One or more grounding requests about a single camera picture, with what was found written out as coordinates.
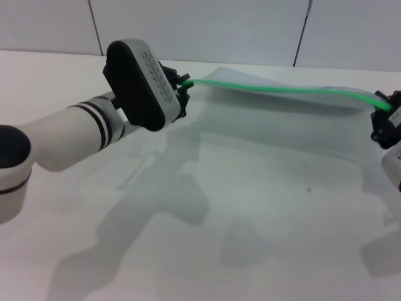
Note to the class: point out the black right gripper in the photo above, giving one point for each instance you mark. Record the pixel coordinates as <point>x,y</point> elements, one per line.
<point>393,125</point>

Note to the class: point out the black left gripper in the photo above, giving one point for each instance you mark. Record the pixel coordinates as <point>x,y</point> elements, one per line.
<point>173,76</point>

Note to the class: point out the green zipper slider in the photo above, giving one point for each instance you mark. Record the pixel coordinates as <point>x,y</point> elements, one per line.
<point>187,84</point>

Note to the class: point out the clear document bag green zipper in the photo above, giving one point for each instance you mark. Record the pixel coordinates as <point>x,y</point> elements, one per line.
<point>282,125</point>

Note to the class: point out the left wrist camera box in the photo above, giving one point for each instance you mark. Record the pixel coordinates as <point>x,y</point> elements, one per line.
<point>134,84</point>

